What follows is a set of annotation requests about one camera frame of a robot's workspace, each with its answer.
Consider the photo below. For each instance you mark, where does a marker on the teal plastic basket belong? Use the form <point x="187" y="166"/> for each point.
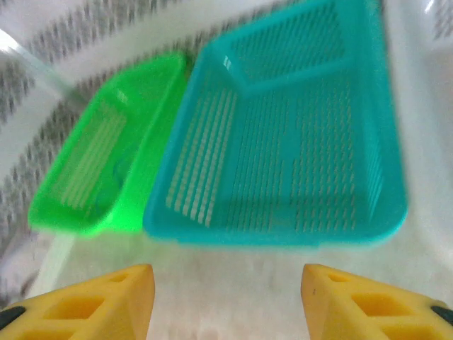
<point x="276" y="141"/>

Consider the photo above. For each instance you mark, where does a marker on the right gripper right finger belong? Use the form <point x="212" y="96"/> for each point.
<point x="368" y="311"/>

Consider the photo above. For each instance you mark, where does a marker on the aluminium frame post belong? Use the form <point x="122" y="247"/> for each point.
<point x="35" y="60"/>

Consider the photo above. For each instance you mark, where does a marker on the aluminium table side rail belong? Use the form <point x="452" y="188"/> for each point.
<point x="56" y="255"/>

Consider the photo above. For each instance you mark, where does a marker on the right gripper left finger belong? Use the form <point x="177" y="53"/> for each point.
<point x="88" y="311"/>

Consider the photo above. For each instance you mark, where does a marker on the green plastic basket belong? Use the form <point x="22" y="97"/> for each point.
<point x="117" y="148"/>

